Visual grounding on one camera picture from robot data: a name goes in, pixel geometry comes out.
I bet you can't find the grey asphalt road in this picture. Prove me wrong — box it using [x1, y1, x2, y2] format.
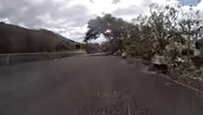
[0, 47, 203, 115]

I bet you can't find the row of thin-branched trees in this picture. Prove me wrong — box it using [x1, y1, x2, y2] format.
[81, 0, 203, 74]

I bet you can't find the dark stump with pale top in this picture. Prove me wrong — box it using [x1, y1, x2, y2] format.
[150, 54, 170, 75]

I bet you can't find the dark hill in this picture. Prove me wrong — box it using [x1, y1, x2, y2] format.
[0, 16, 87, 56]

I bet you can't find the dirt verge with dry plants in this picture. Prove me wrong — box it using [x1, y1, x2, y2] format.
[122, 52, 203, 105]

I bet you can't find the low grey embankment wall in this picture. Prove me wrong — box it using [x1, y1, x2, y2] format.
[0, 48, 88, 70]

